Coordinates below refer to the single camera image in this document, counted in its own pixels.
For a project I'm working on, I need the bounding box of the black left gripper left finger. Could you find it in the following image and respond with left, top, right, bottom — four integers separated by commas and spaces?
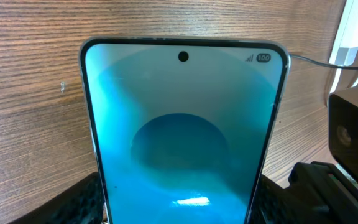
11, 172, 104, 224

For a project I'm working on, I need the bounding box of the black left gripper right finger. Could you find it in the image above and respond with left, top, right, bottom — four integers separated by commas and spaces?
249, 175, 294, 224

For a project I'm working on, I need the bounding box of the Galaxy S25 smartphone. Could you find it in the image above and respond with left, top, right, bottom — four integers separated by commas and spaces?
78, 37, 291, 223

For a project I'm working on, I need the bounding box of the black USB charging cable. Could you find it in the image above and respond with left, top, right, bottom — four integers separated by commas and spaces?
289, 53, 358, 70

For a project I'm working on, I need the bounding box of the white power strip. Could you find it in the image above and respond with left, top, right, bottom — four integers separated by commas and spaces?
328, 0, 358, 66

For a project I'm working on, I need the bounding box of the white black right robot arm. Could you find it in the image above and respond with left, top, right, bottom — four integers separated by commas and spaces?
287, 86, 358, 223

